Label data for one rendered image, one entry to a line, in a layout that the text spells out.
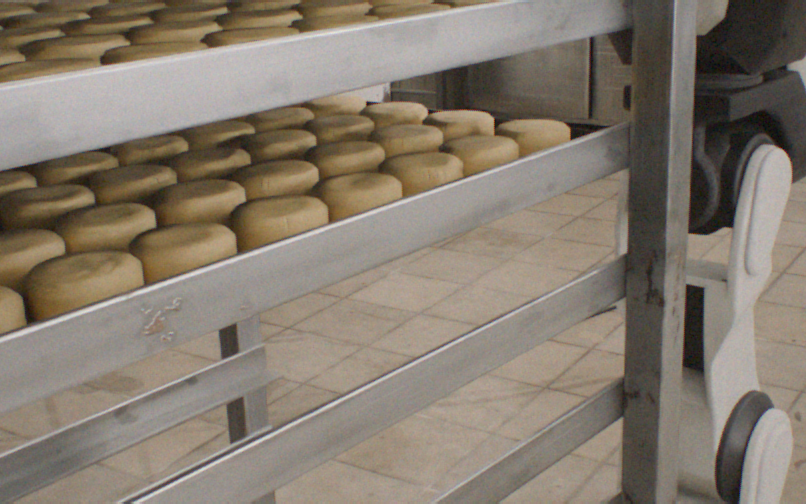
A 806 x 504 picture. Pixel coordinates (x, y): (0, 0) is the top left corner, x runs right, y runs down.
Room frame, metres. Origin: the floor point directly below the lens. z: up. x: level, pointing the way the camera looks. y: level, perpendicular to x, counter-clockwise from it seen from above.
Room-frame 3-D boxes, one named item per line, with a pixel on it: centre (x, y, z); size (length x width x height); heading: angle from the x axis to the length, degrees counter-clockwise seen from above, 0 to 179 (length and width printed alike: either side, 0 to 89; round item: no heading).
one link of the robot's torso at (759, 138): (1.24, -0.34, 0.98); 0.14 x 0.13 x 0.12; 48
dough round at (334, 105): (0.84, 0.05, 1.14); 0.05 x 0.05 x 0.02
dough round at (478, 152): (0.67, -0.05, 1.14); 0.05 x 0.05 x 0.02
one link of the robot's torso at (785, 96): (1.28, -0.39, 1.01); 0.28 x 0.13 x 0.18; 138
